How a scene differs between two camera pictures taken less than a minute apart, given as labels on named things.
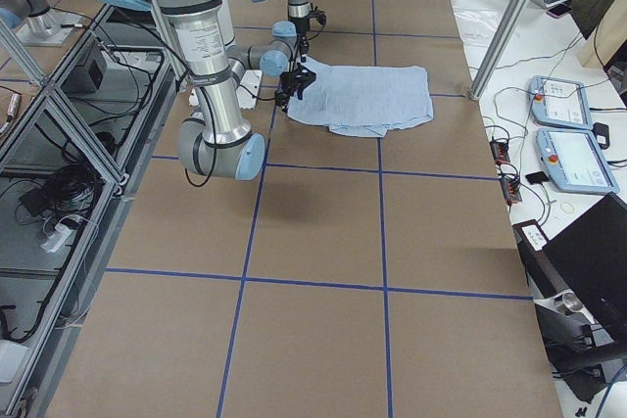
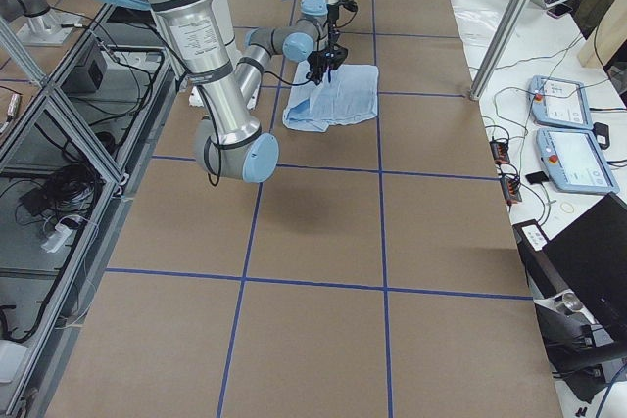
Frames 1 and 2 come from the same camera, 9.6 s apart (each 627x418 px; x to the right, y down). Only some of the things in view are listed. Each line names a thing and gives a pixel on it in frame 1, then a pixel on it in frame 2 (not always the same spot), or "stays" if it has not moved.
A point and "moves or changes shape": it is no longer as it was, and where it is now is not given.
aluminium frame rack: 73,145 stays
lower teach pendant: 575,162 stays
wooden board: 608,35 stays
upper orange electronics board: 500,151 stays
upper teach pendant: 559,103 stays
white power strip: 54,241 stays
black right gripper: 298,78 -> 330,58
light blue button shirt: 361,101 moves or changes shape
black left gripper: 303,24 -> 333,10
